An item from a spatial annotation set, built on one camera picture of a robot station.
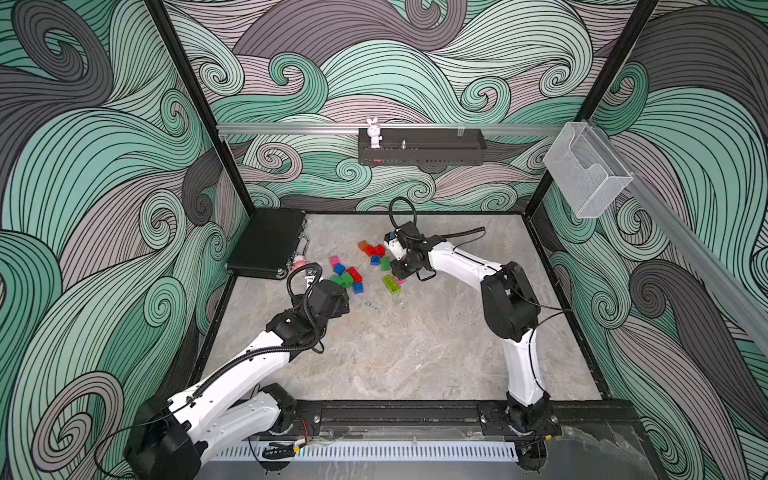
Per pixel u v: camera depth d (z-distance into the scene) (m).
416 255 0.72
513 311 0.54
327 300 0.60
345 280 0.98
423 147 0.95
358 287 0.98
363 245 1.10
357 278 1.00
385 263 1.00
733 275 0.54
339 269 1.01
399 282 0.98
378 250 1.05
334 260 1.06
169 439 0.37
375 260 1.05
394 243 0.89
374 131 0.88
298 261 1.04
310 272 0.67
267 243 1.07
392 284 0.98
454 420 0.74
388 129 0.95
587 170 0.77
